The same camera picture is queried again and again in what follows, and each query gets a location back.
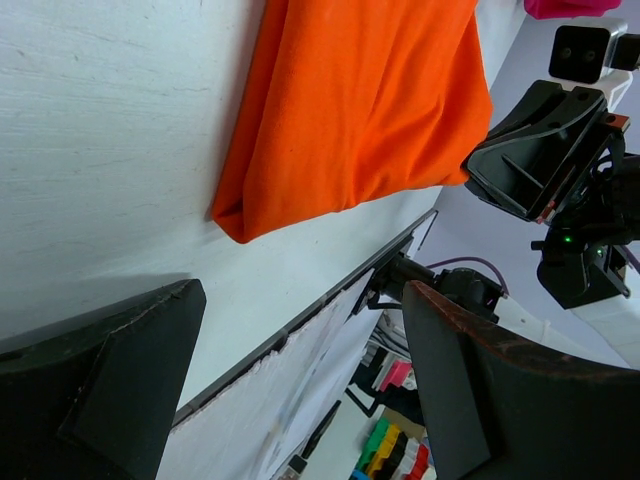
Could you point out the orange t shirt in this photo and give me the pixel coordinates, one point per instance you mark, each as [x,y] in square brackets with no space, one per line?
[348,102]

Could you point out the colourful connector blocks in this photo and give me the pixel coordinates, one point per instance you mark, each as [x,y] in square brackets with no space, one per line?
[393,452]

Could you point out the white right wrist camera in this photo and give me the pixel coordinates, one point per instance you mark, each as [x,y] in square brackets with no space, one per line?
[587,49]

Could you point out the crimson red t shirt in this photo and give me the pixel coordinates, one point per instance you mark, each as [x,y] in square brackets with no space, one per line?
[558,9]

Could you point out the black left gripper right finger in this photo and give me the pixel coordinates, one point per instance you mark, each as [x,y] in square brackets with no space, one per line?
[497,405]

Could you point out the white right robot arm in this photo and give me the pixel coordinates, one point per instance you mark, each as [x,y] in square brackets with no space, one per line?
[545,233]

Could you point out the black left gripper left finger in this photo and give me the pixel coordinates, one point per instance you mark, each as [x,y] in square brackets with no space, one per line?
[97,398]

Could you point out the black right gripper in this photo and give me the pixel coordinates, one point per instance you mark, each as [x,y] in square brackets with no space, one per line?
[590,240]

